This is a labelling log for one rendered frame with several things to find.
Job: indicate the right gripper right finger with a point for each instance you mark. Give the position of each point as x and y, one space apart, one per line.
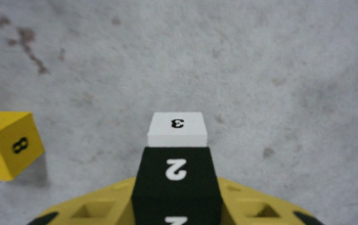
242 205

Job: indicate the yellow block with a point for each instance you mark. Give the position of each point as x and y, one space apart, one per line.
19 143

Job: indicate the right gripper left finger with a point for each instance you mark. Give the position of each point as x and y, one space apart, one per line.
110 205

